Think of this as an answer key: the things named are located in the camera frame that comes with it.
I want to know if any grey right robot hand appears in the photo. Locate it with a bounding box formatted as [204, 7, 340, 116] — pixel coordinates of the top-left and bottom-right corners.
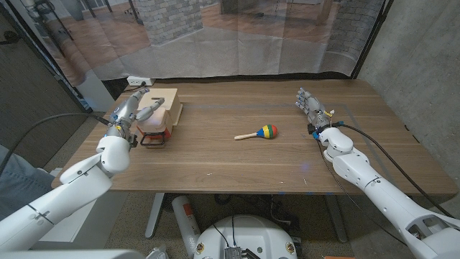
[295, 87, 334, 135]

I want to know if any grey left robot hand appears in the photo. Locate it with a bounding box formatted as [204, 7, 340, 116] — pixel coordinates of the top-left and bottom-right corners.
[106, 88, 166, 140]

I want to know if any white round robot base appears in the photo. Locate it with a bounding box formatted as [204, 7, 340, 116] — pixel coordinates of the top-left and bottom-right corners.
[193, 214, 298, 259]

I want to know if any light wooden slotted box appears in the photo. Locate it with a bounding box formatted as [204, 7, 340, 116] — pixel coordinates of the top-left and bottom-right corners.
[138, 88, 184, 127]

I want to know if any striped wooden maraca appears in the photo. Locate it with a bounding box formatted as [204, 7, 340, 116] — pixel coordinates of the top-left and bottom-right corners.
[234, 124, 278, 141]

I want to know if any white power strip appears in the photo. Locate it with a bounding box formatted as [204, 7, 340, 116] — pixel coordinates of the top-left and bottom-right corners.
[126, 76, 156, 87]

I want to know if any printed room backdrop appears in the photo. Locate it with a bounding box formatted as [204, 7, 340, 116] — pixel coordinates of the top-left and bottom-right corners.
[6, 0, 386, 87]

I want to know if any white cylinder with orange label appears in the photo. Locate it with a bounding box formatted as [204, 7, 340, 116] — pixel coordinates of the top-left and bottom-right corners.
[171, 195, 201, 258]

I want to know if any person's leg in jeans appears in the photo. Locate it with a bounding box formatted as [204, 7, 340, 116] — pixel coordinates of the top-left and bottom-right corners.
[0, 153, 58, 221]

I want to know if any grey electronics module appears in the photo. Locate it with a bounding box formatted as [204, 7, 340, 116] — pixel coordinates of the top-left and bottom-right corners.
[224, 246, 262, 259]

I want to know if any red drawer with black handle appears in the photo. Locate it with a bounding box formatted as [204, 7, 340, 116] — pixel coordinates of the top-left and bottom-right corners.
[136, 124, 173, 147]

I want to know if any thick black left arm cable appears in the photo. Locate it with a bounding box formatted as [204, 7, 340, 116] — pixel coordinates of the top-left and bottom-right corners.
[0, 112, 111, 174]

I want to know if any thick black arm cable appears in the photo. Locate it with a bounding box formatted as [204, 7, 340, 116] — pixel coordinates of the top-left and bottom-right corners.
[333, 121, 446, 217]
[0, 112, 111, 174]

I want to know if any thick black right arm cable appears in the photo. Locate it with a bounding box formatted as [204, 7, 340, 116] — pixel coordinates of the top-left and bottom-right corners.
[333, 121, 446, 217]

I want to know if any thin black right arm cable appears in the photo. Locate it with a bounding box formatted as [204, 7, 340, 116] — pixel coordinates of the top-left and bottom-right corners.
[316, 140, 409, 247]

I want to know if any black backdrop frame pole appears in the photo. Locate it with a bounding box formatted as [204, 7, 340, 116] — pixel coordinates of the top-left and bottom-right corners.
[5, 0, 93, 117]
[351, 0, 395, 80]

